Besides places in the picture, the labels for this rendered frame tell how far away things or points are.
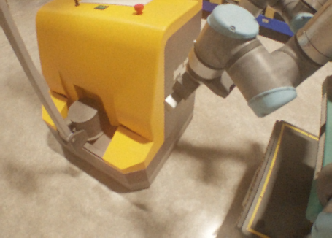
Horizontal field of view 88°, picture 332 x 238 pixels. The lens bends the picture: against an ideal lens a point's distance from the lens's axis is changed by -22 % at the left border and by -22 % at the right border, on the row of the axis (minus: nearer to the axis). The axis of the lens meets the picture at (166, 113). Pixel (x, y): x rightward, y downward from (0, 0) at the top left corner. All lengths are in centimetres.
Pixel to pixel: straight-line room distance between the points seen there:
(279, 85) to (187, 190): 103
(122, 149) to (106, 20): 58
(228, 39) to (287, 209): 84
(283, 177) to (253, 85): 79
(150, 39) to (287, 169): 87
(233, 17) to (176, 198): 108
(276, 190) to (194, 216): 48
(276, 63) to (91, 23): 73
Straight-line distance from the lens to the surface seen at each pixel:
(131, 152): 102
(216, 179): 135
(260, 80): 37
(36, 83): 87
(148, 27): 77
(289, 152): 120
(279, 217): 103
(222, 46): 39
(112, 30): 85
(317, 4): 74
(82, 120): 109
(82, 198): 138
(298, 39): 46
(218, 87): 50
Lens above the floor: 122
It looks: 50 degrees down
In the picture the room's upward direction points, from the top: 2 degrees counter-clockwise
